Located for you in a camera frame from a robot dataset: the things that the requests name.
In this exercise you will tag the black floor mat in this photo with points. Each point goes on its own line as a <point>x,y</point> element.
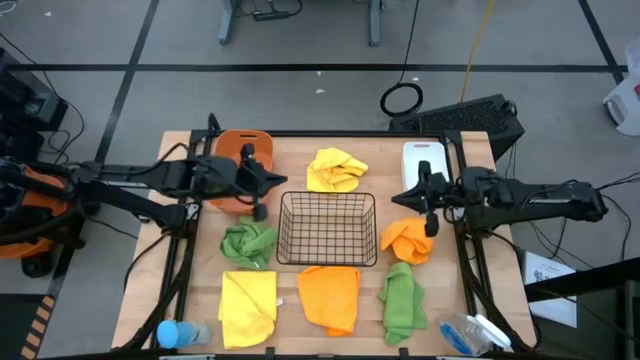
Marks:
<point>15,325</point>

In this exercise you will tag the black perforated computer tower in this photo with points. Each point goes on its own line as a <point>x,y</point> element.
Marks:
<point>465,117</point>

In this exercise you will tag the black equipment box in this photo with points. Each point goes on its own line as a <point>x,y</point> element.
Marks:
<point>25,100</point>

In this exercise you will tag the green microfiber towel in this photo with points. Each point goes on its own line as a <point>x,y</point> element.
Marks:
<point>402,305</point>
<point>247,245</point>

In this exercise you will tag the white plastic item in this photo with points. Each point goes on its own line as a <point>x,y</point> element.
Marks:
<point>625,105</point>

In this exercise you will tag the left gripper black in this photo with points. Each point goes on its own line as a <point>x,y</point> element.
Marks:
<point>215,175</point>

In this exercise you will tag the grey desk leg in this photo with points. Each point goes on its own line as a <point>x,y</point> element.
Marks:
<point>375,22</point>
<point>227,22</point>

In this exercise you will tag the orange and black machine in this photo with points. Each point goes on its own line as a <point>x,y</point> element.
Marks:
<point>30,200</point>

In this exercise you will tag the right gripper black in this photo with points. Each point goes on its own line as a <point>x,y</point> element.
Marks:
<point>445,195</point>

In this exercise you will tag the clear container blue label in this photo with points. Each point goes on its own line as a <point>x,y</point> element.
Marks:
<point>465,335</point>

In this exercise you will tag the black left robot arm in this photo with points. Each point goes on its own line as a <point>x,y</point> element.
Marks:
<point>140,175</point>

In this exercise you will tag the blue capped water bottle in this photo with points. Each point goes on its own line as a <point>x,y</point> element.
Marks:
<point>175,334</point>

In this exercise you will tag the black metal beam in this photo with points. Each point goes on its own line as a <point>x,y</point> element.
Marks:
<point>590,280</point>

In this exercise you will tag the orange microfiber towel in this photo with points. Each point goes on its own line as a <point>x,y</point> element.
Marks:
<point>327,300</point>
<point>407,245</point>

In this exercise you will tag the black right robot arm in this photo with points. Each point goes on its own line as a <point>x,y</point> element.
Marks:
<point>550,197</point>

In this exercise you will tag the white paper sheet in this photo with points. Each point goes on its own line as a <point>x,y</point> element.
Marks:
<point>550,305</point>

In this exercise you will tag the yellow microfiber towel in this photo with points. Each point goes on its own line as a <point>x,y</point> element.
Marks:
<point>247,310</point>
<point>335,170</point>

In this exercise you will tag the white plastic basket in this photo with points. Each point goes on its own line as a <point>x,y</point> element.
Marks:
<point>415,165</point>

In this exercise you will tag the black power strip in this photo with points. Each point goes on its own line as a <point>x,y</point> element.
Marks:
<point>270,15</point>

